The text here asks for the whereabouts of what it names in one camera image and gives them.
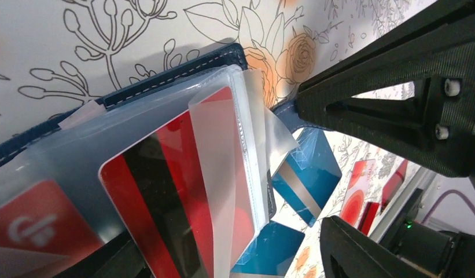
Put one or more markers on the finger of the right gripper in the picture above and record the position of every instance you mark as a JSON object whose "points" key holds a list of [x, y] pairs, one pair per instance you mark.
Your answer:
{"points": [[411, 92], [346, 252]]}

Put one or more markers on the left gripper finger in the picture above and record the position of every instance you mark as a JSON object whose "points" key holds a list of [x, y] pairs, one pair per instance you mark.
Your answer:
{"points": [[120, 257]]}

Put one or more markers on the dark blue card holder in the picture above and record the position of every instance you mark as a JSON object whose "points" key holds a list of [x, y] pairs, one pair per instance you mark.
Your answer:
{"points": [[227, 55]]}

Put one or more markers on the blue card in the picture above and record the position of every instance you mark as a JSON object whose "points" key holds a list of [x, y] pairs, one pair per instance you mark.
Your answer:
{"points": [[308, 176], [270, 254]]}

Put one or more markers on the white card red circle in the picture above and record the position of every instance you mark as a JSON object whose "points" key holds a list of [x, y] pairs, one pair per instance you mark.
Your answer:
{"points": [[356, 192]]}

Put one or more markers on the blue card centre right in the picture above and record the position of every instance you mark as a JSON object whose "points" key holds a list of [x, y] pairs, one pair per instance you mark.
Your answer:
{"points": [[308, 176]]}

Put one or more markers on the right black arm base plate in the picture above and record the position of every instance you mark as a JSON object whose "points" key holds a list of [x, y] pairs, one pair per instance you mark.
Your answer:
{"points": [[392, 223]]}

